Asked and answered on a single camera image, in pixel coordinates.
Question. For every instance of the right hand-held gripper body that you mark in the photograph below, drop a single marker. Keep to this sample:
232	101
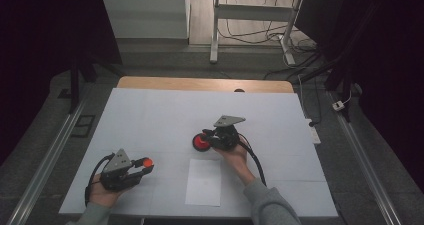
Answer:
226	136

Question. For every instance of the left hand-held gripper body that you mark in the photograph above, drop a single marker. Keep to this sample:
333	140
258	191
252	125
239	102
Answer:
116	175

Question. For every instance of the round red ink pad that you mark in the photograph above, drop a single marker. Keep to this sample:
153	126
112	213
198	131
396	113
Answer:
200	143

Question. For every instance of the round red stamp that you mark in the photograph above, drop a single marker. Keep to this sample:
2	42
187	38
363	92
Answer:
148	162

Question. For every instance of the person's left hand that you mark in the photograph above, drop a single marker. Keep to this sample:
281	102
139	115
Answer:
103	195

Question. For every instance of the person's right hand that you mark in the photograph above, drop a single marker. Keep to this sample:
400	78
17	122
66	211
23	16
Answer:
236	161

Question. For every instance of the small white paper sheet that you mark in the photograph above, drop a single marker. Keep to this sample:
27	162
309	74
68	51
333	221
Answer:
204	181

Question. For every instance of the large white table cover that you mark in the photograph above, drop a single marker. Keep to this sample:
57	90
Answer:
166	118

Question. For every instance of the white power strip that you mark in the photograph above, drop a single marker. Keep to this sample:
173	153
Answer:
314	133

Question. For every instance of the black metal stand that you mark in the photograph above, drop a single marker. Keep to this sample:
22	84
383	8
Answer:
345	85
75	85

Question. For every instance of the small white adapter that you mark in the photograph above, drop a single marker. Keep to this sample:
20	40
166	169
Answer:
338	105

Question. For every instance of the white cabinet panel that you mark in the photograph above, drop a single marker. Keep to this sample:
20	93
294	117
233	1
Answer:
146	15

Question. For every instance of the aluminium floor rail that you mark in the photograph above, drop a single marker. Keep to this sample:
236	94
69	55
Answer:
363	158
46	161

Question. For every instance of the white desk frame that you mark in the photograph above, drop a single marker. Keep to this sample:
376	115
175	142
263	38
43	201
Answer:
253	12

